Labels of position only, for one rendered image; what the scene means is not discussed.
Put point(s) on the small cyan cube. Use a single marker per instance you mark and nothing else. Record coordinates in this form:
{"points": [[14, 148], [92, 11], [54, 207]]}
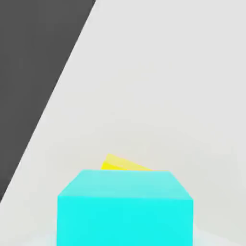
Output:
{"points": [[125, 215]]}

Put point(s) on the small yellow cube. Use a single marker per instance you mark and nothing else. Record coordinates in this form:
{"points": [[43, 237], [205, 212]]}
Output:
{"points": [[117, 164]]}

